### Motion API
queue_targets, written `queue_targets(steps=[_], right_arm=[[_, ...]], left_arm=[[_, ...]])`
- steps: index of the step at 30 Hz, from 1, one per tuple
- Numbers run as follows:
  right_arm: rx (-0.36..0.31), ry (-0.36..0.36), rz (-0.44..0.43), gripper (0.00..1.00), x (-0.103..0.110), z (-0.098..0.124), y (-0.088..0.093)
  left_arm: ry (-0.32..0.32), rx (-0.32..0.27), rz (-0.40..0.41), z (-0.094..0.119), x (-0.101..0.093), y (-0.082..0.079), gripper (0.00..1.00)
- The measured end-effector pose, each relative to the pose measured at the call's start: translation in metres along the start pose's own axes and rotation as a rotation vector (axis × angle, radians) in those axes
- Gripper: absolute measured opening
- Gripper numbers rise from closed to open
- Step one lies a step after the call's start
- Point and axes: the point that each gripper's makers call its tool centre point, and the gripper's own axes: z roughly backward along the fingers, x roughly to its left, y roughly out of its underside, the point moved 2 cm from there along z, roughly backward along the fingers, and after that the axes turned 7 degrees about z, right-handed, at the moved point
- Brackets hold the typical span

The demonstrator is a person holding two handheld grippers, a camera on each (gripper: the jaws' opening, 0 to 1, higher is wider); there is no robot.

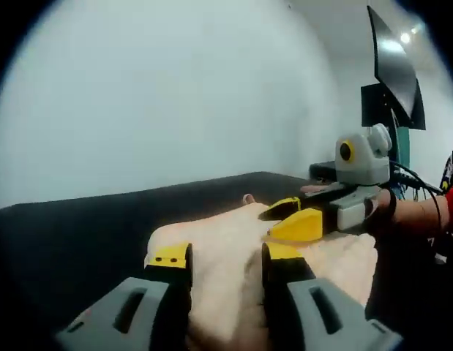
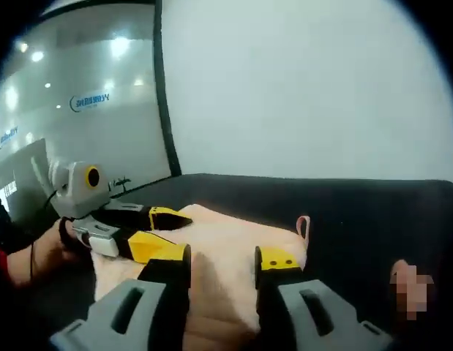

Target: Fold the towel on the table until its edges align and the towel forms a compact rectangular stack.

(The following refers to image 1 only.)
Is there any cream white cloth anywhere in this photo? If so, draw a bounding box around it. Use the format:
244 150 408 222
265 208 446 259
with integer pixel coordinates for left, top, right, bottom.
143 193 379 351

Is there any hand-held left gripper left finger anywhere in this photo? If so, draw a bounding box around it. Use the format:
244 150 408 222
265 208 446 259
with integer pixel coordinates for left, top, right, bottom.
56 241 194 351

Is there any black wrist strap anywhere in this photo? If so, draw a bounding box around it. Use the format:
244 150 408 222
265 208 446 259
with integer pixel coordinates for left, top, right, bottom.
385 187 399 224

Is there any teal monitor stand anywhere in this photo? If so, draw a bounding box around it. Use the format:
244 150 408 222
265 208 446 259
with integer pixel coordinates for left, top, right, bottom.
392 125 411 201

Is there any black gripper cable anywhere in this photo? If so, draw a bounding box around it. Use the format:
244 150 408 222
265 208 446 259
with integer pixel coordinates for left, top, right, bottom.
388 162 446 195

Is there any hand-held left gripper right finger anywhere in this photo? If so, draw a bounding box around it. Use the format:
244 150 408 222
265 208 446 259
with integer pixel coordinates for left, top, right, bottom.
261 241 403 351

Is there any black square panel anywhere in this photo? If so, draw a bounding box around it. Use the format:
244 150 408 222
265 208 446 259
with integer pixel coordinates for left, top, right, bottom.
360 83 396 129

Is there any person's right hand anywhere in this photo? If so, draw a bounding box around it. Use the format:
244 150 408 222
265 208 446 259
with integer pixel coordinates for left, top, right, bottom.
362 189 396 235

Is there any black curved monitor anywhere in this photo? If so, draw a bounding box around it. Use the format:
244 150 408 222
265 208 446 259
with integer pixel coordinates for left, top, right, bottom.
366 4 427 131

